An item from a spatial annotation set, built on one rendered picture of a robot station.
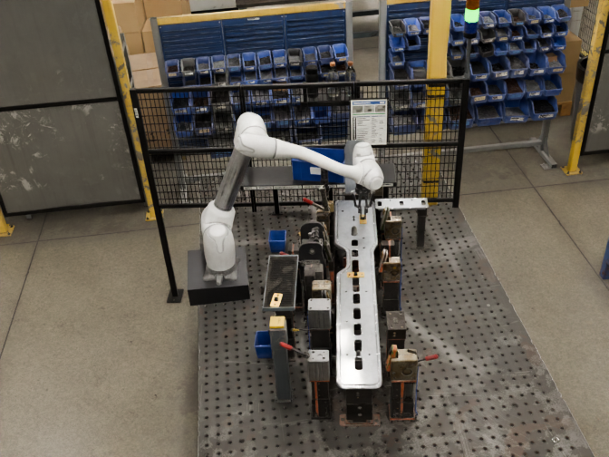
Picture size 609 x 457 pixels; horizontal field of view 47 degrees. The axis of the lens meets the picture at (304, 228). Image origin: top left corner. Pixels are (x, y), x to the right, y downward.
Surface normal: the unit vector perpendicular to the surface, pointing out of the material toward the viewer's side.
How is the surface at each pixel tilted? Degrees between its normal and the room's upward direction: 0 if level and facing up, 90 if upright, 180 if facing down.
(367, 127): 90
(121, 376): 0
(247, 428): 0
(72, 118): 89
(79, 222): 0
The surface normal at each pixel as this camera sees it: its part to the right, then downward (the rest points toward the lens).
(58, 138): 0.11, 0.56
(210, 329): -0.05, -0.81
